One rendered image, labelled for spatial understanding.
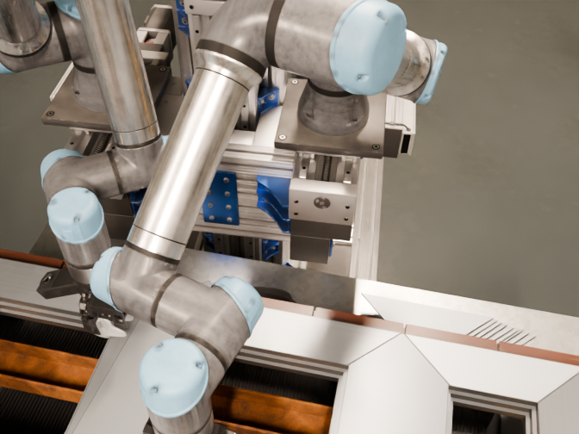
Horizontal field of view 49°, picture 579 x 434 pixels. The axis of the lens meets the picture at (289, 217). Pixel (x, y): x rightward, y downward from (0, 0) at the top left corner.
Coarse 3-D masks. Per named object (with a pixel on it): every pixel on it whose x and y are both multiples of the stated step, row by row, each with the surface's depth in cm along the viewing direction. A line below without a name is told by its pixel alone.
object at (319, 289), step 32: (192, 256) 156; (224, 256) 156; (288, 288) 150; (320, 288) 150; (352, 288) 150; (384, 288) 150; (416, 288) 150; (512, 320) 145; (544, 320) 145; (576, 320) 145; (576, 352) 139
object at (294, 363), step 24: (0, 312) 127; (24, 312) 126; (48, 312) 125; (72, 312) 124; (240, 360) 121; (264, 360) 120; (288, 360) 119; (312, 360) 118; (96, 384) 114; (336, 408) 114; (480, 408) 115; (504, 408) 114; (528, 408) 113; (336, 432) 110; (528, 432) 112
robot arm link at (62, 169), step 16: (48, 160) 103; (64, 160) 102; (80, 160) 102; (96, 160) 102; (48, 176) 101; (64, 176) 100; (80, 176) 101; (96, 176) 102; (112, 176) 102; (48, 192) 100; (96, 192) 102; (112, 192) 104
